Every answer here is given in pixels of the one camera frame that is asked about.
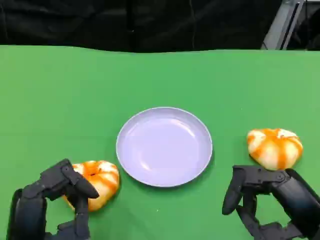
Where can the black backdrop curtain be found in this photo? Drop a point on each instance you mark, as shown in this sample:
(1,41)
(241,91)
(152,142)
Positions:
(100,22)

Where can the orange white toy bread roll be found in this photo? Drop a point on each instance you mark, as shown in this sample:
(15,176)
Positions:
(107,180)
(273,148)

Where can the green table cloth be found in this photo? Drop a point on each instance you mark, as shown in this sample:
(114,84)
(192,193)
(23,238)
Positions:
(75,100)

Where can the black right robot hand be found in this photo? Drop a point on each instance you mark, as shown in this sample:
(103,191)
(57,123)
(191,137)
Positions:
(297,197)

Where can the lilac plate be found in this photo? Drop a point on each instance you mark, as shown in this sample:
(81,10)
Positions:
(162,150)

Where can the grey metal frame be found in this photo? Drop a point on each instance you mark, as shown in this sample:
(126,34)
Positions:
(282,25)

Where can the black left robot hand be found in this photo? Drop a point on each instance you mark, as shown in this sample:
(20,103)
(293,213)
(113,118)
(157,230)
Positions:
(27,210)

